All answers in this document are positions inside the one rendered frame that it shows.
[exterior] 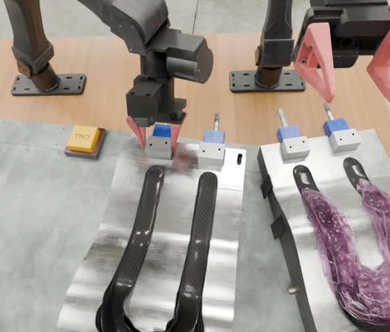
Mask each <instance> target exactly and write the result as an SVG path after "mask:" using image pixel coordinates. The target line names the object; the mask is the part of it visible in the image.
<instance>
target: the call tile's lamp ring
mask: <svg viewBox="0 0 390 332"><path fill-rule="evenodd" d="M98 129H99V130H100V131H101V132H100V135H99V138H98V140H97V144H96V147H95V149H94V152H93V153H90V152H80V151H74V150H68V147H67V146H66V148H65V150H64V152H67V153H77V154H84V155H94V156H96V152H97V150H98V146H99V143H100V141H101V137H102V135H103V131H104V128H98Z"/></svg>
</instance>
